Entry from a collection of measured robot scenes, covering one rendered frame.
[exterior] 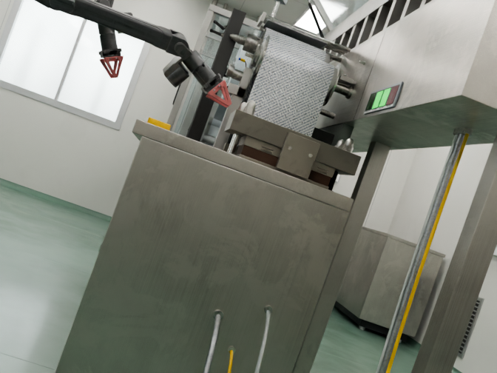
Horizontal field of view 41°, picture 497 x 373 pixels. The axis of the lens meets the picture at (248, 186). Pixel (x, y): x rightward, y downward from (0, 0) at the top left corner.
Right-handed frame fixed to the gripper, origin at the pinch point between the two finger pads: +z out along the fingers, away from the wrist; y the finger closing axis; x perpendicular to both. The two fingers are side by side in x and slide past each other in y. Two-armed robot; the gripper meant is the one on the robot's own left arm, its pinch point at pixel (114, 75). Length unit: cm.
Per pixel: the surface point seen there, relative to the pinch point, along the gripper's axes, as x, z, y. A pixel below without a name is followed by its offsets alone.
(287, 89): -45, 11, -46
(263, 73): -39, 5, -44
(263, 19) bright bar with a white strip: -55, -13, -14
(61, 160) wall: -33, 85, 526
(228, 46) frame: -42.2, -5.3, -8.2
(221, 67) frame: -38.2, 2.1, -8.2
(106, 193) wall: -75, 129, 509
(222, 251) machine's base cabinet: -8, 52, -69
